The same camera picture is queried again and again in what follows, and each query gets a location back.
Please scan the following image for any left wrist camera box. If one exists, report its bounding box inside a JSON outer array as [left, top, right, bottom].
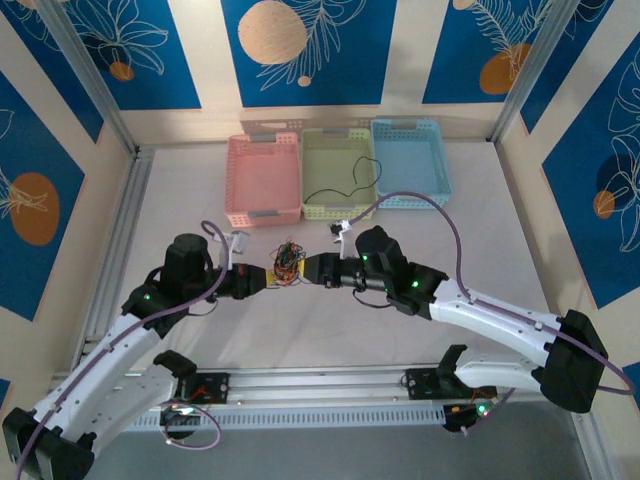
[[218, 230, 252, 269]]

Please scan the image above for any aluminium frame post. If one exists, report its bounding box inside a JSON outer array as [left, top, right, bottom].
[[572, 404, 609, 480], [34, 0, 141, 157], [490, 0, 576, 146]]

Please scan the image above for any aluminium side rail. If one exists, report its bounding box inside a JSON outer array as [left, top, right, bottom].
[[74, 145, 156, 374]]

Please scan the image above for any grey slotted cable duct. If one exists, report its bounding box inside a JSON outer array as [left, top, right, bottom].
[[94, 403, 449, 433]]

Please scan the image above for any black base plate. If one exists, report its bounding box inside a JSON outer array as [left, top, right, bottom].
[[177, 372, 231, 405], [403, 367, 499, 401]]

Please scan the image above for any pink perforated plastic basket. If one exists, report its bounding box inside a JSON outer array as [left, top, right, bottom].
[[225, 130, 304, 229]]

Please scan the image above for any long black thin cable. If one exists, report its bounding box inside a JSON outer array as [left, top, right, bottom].
[[304, 155, 384, 203]]

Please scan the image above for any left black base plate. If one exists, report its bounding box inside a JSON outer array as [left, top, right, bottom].
[[177, 372, 231, 405]]

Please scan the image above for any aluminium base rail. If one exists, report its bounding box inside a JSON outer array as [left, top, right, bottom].
[[49, 363, 551, 402]]

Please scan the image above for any green thin cable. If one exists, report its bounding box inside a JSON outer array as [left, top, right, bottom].
[[273, 242, 306, 274]]

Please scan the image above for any green perforated plastic basket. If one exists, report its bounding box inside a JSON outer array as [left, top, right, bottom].
[[299, 127, 380, 222]]

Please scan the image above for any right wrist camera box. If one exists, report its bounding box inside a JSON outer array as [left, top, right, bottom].
[[327, 218, 357, 261]]

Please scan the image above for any knotted black thin cable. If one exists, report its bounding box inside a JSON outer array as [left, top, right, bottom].
[[269, 241, 307, 288]]

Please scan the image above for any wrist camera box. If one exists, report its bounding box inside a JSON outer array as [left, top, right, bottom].
[[218, 230, 252, 269], [327, 218, 357, 261]]

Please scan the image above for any blue perforated plastic basket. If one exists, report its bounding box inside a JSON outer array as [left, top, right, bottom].
[[370, 117, 454, 210]]

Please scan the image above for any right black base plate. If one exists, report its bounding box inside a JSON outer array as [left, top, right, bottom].
[[403, 367, 499, 401]]

